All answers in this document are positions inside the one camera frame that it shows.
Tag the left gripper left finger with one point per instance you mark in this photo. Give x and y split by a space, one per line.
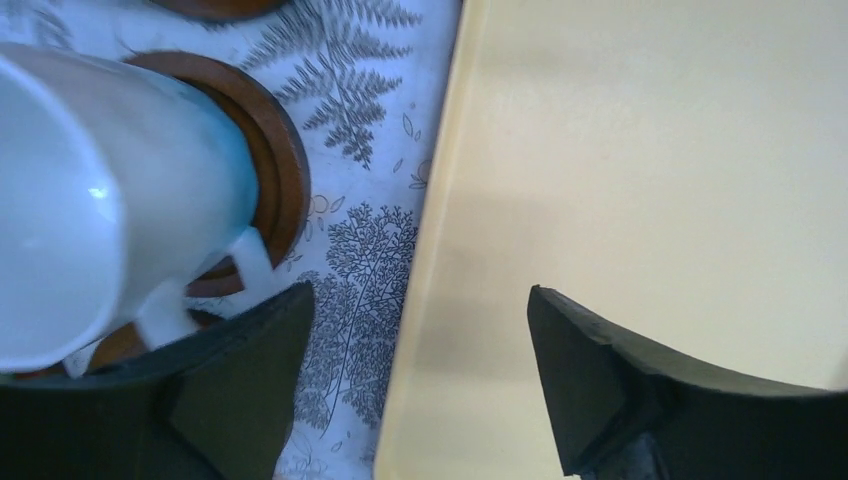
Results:
215 405

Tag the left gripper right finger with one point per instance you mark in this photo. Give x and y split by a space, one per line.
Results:
623 406

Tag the brown wooden coaster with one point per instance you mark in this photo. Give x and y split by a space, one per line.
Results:
278 166
221 10

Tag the white mug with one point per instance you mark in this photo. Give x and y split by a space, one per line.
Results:
99 199

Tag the yellow tray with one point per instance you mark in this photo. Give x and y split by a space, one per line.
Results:
678 167

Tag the floral tablecloth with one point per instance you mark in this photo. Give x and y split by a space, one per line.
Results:
364 83

